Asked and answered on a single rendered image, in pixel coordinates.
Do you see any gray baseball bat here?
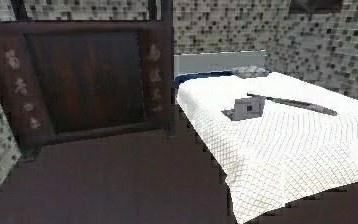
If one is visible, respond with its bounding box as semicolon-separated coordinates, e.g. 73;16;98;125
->
246;92;339;117

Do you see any open two-tone gray laptop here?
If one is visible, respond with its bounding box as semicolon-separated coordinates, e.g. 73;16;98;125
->
221;95;267;122

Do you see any bed with white quilt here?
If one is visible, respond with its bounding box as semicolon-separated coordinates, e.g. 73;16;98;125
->
173;49;358;224

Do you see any gray pillow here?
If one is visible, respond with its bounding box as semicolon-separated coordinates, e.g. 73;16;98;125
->
231;65;271;79

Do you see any dark framed wall picture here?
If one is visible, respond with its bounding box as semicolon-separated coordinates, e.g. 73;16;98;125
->
288;0;345;15

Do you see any dark brown wooden cabinet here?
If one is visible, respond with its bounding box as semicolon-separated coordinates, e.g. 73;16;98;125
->
0;0;181;158

